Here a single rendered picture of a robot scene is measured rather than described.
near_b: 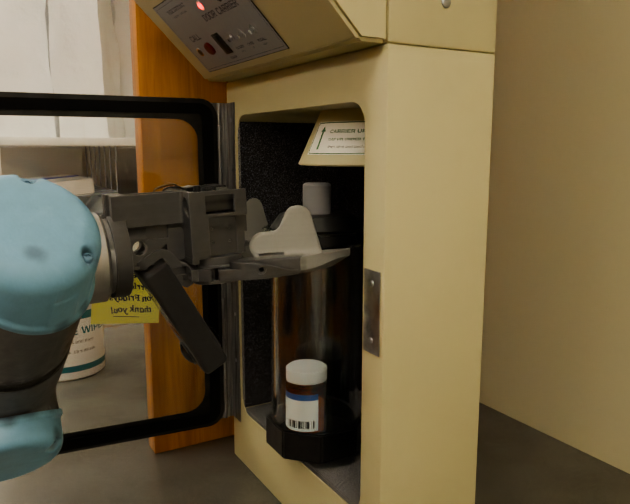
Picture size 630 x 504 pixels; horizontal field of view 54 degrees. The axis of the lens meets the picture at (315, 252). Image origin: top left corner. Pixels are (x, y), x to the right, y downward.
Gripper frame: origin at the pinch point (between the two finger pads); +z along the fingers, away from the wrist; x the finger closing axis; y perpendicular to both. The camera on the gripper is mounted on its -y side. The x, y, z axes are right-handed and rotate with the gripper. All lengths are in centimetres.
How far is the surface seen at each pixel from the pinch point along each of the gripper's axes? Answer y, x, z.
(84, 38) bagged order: 37, 113, 1
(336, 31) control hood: 19.0, -12.1, -4.4
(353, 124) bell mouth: 12.3, -3.8, 2.4
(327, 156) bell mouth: 9.5, -2.4, 0.4
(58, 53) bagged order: 34, 116, -5
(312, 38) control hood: 19.0, -8.6, -4.4
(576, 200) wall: 1.7, 1.5, 41.3
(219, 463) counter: -28.9, 16.3, -5.7
